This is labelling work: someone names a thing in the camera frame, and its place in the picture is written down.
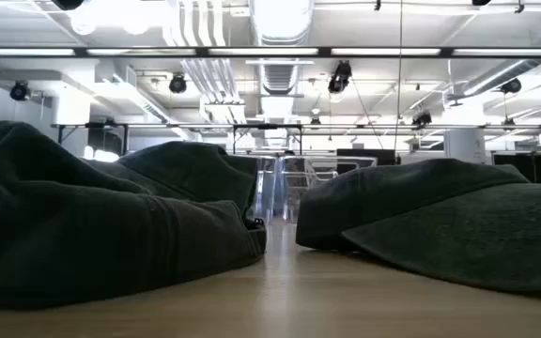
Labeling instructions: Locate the silver ceiling air duct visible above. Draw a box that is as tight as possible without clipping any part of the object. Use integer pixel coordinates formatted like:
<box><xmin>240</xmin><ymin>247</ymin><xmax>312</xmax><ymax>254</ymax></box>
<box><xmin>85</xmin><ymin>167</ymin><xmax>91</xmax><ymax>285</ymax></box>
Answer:
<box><xmin>249</xmin><ymin>0</ymin><xmax>317</xmax><ymax>95</ymax></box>

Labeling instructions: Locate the black monitor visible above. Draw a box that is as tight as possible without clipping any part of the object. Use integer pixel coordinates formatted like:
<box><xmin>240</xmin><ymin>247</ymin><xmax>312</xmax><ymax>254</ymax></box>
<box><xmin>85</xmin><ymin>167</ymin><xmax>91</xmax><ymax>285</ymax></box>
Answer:
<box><xmin>335</xmin><ymin>148</ymin><xmax>398</xmax><ymax>166</ymax></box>

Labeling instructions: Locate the black partition panel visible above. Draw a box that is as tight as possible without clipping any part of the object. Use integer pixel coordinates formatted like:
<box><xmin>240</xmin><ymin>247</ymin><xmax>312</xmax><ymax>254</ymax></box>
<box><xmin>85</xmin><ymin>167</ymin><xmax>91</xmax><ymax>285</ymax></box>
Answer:
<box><xmin>492</xmin><ymin>152</ymin><xmax>541</xmax><ymax>185</ymax></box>

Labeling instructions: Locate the thin hanging cable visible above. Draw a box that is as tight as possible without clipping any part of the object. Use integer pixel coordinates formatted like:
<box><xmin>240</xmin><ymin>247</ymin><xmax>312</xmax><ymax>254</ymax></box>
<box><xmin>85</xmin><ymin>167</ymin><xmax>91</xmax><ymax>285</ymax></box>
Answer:
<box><xmin>394</xmin><ymin>0</ymin><xmax>404</xmax><ymax>152</ymax></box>

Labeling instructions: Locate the clear plastic bin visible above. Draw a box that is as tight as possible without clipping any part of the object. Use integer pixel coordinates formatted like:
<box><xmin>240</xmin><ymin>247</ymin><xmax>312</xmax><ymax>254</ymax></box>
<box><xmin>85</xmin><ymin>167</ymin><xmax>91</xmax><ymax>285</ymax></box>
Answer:
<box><xmin>250</xmin><ymin>154</ymin><xmax>274</xmax><ymax>223</ymax></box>
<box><xmin>270</xmin><ymin>155</ymin><xmax>379</xmax><ymax>223</ymax></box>

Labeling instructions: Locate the black ceiling spotlight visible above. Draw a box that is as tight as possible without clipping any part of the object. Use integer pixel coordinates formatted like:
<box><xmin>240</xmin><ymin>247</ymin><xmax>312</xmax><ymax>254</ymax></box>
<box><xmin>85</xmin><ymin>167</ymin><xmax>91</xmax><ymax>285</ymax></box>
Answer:
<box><xmin>8</xmin><ymin>80</ymin><xmax>31</xmax><ymax>102</ymax></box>
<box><xmin>168</xmin><ymin>73</ymin><xmax>188</xmax><ymax>95</ymax></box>
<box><xmin>411</xmin><ymin>110</ymin><xmax>433</xmax><ymax>127</ymax></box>
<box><xmin>500</xmin><ymin>77</ymin><xmax>523</xmax><ymax>95</ymax></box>
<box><xmin>327</xmin><ymin>59</ymin><xmax>353</xmax><ymax>95</ymax></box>

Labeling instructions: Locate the white round column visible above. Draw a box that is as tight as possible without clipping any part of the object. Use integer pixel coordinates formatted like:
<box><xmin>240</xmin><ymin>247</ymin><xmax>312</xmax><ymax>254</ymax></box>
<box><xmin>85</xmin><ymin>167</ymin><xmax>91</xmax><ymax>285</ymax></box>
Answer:
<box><xmin>443</xmin><ymin>127</ymin><xmax>487</xmax><ymax>164</ymax></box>

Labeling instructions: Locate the black background rig frame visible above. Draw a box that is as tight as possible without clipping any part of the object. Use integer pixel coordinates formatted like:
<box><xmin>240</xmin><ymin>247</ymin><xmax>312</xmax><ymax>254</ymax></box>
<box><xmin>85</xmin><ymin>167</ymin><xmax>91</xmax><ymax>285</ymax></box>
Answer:
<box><xmin>50</xmin><ymin>121</ymin><xmax>541</xmax><ymax>156</ymax></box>

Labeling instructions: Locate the large dark green cap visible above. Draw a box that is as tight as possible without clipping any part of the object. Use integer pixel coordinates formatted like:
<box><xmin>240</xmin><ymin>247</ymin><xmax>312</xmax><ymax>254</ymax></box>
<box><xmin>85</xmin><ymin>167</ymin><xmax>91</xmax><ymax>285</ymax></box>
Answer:
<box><xmin>0</xmin><ymin>120</ymin><xmax>268</xmax><ymax>310</ymax></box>

